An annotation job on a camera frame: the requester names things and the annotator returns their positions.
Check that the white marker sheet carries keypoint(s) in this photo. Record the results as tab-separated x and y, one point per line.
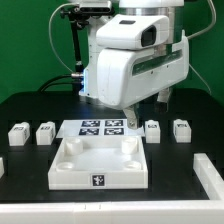
98	127

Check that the white left block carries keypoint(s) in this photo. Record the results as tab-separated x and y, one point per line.
1	167

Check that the white square tabletop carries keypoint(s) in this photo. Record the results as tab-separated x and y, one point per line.
99	162

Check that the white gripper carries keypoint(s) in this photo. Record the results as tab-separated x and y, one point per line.
126	77

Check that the white right fence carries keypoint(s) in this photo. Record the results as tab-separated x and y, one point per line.
209	177

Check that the white fence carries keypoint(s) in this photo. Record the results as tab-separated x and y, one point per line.
209	177
153	212

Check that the black camera on stand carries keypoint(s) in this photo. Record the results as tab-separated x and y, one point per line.
79	15

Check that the white front fence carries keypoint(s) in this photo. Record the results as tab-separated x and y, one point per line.
153	212

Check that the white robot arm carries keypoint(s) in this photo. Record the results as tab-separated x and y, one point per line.
170	8

